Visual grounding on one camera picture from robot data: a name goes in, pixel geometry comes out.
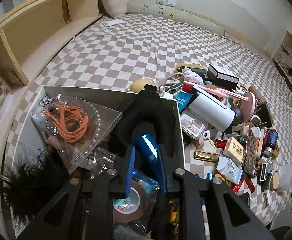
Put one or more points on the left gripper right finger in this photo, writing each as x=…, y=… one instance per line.
x=166, y=167

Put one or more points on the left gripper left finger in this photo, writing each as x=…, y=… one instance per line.
x=126, y=172

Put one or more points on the blue lighter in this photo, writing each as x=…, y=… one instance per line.
x=144, y=140

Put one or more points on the white storage box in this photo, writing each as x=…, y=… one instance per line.
x=91, y=130

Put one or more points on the brown tape roll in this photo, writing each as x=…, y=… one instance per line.
x=132, y=207

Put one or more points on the white wet wipe packet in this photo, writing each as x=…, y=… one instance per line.
x=227, y=168

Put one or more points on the cream cardboard box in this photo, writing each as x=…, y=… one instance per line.
x=234, y=151

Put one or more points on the white cylinder thermos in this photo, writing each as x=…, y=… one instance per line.
x=214, y=112

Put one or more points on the clear bag of sticks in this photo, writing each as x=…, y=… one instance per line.
x=252, y=144

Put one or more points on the black feather duster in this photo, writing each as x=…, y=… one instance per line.
x=31, y=183

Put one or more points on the pink stand mirror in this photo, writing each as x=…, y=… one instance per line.
x=248, y=102

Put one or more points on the black gift box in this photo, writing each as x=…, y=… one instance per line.
x=222, y=77

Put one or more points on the playing cards box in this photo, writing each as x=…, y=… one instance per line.
x=265, y=169

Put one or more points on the navy blue bottle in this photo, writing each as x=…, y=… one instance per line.
x=271, y=141

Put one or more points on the round wooden lid tin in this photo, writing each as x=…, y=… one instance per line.
x=274, y=181

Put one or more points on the long bolster pillow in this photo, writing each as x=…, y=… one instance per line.
x=148, y=8

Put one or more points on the wooden shelf unit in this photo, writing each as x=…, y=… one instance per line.
x=34, y=32

